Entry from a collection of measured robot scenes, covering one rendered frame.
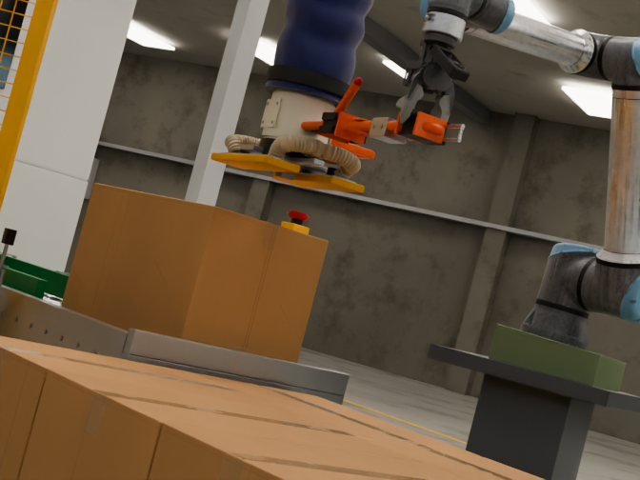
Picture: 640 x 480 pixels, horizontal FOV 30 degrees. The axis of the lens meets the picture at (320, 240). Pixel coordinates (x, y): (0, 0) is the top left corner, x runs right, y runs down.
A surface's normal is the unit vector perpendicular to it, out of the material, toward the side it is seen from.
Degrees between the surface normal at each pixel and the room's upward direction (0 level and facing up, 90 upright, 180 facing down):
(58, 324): 90
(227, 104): 90
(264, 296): 90
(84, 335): 90
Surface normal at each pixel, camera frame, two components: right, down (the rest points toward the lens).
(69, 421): -0.74, -0.22
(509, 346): -0.46, -0.16
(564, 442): 0.85, 0.20
